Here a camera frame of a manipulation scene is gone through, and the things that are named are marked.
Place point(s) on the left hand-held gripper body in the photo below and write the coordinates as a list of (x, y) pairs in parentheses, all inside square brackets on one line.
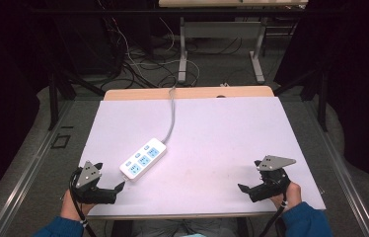
[(88, 194)]

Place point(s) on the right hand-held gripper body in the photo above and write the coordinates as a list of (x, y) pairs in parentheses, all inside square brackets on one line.
[(271, 187)]

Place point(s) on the person's right hand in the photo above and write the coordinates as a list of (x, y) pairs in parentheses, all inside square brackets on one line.
[(291, 197)]

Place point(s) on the person's left hand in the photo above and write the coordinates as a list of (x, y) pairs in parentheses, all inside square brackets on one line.
[(70, 209)]

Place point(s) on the white power strip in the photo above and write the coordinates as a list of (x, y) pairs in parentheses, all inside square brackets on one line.
[(143, 160)]

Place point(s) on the white table mat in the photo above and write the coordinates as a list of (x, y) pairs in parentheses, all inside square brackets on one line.
[(215, 148)]

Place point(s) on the person's legs grey trousers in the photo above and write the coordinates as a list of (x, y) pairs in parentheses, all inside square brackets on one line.
[(185, 228)]

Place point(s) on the black metal stand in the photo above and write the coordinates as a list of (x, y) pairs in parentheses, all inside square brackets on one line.
[(54, 98), (322, 98)]

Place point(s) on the metal floor rail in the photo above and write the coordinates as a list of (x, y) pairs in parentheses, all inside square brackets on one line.
[(340, 164), (24, 177)]

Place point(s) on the white metal desk frame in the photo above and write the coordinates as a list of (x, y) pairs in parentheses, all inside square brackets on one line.
[(218, 31)]

